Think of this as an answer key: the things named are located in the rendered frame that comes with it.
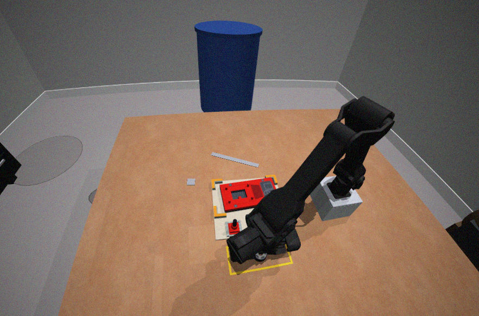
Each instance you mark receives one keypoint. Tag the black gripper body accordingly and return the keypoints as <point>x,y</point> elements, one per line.
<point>291,240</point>

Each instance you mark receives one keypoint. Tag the black wheel with grey hub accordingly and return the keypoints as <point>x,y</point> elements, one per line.
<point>261,258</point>

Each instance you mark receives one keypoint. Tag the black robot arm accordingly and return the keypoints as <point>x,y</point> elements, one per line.
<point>275,216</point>

